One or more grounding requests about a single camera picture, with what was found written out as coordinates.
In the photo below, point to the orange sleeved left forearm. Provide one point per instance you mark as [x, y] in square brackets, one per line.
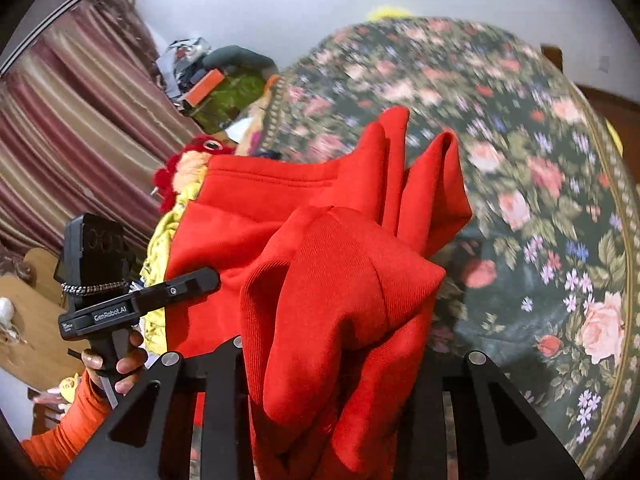
[53, 452]

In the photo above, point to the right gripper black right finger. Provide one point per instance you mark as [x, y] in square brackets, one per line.
[498, 434]

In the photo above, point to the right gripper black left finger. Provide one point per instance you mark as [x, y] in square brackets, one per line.
[149, 433]

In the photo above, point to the green patterned bag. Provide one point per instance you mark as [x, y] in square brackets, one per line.
[227, 101]

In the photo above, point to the dark grey cushion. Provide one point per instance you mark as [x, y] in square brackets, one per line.
[235, 56]

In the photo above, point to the orange box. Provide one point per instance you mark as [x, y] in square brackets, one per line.
[203, 87]

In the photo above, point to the beige orange blanket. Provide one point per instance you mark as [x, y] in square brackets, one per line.
[255, 124]

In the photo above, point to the yellow plush item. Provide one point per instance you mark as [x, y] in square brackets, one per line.
[387, 13]

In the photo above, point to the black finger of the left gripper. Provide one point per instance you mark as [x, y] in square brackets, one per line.
[181, 288]

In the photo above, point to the red fleece zip pullover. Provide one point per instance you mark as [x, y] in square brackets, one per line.
[326, 274]

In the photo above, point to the floral green bedspread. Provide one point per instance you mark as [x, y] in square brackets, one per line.
[545, 277]

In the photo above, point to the left hand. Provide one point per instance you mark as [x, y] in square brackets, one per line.
[129, 368]

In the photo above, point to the red orange plush toy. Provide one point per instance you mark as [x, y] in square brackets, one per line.
[185, 168]

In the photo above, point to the yellow knitted garment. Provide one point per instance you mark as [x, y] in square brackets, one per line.
[155, 265]

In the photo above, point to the wooden table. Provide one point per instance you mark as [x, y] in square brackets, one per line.
[39, 357]

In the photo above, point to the striped maroon curtain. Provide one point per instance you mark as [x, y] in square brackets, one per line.
[84, 126]

